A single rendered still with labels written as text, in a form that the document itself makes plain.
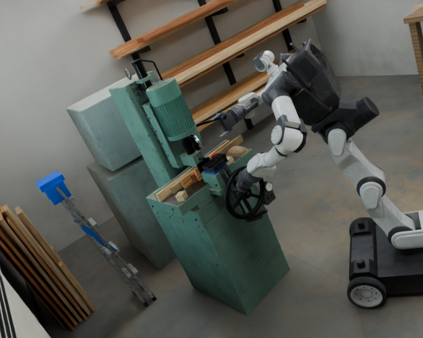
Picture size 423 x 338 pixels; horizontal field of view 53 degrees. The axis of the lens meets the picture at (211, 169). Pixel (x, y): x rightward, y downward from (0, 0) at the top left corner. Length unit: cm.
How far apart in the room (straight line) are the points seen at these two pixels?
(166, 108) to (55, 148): 240
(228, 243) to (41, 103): 263
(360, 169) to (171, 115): 102
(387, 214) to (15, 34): 353
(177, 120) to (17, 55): 245
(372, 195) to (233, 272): 91
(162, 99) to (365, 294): 152
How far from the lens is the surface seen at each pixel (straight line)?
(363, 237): 273
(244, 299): 272
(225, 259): 252
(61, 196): 283
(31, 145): 450
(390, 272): 251
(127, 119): 262
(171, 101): 228
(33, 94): 447
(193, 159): 241
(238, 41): 481
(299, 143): 175
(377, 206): 237
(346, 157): 223
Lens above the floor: 188
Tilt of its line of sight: 23 degrees down
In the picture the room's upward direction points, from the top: 24 degrees counter-clockwise
